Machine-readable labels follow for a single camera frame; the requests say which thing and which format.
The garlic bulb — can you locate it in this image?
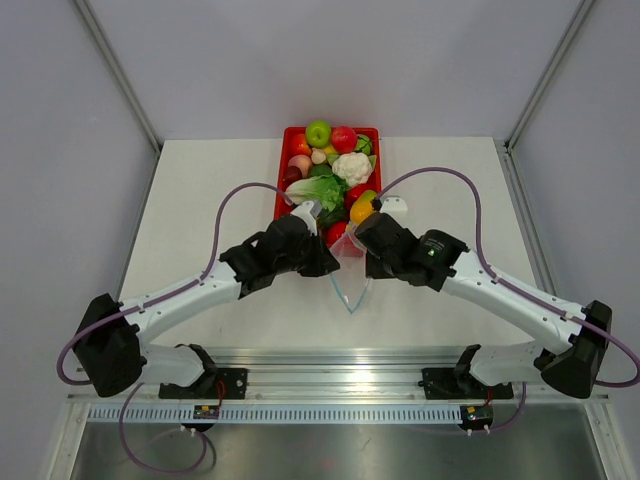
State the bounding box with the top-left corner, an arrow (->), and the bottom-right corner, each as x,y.
310,148 -> 327,165

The pink peach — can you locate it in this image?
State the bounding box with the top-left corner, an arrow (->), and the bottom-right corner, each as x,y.
288,154 -> 314,178

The white cauliflower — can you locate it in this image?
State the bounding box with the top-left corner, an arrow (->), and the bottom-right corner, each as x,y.
332,152 -> 374,187

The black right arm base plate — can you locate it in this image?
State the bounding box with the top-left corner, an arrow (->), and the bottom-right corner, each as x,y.
418,367 -> 515,400

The yellow orange mango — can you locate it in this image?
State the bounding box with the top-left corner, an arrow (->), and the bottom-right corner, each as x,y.
349,190 -> 377,225

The aluminium frame post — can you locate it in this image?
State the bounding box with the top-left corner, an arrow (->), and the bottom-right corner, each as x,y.
70,0 -> 163,157
503,0 -> 599,154

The red tomato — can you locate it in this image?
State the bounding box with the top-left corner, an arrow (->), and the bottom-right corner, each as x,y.
324,221 -> 349,247

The red plastic tray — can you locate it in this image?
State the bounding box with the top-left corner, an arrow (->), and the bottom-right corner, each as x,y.
274,121 -> 382,243

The right aluminium frame post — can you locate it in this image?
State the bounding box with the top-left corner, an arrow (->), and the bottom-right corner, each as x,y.
503,0 -> 599,154

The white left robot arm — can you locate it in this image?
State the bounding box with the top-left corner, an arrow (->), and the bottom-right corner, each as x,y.
72,215 -> 339,398

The red bell pepper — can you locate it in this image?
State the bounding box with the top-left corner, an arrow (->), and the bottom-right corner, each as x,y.
345,184 -> 369,205

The white slotted cable duct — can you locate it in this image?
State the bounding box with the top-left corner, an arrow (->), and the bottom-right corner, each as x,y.
88,403 -> 462,425

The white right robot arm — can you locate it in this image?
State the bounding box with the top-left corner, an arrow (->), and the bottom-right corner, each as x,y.
355,212 -> 612,399

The clear zip top bag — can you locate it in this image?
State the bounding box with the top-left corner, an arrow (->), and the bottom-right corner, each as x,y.
330,222 -> 370,314

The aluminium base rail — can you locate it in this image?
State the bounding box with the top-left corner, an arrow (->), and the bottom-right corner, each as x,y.
67,347 -> 611,406

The green lettuce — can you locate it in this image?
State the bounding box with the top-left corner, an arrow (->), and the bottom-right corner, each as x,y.
285,175 -> 348,212

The dark green round vegetable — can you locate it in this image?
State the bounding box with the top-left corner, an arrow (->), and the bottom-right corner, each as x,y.
354,134 -> 374,156

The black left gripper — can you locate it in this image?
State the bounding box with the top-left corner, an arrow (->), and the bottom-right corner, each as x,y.
274,229 -> 340,278

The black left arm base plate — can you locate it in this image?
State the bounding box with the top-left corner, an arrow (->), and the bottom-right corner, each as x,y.
158,368 -> 248,400

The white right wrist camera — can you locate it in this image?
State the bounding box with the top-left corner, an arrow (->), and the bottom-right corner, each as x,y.
380,196 -> 408,215

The red apple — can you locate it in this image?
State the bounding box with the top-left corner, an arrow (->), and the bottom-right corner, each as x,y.
330,126 -> 358,154

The left aluminium frame post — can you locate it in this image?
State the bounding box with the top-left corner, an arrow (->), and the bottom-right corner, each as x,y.
70,0 -> 163,157

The green apple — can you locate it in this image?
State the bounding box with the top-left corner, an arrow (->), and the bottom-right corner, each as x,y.
305,120 -> 331,149

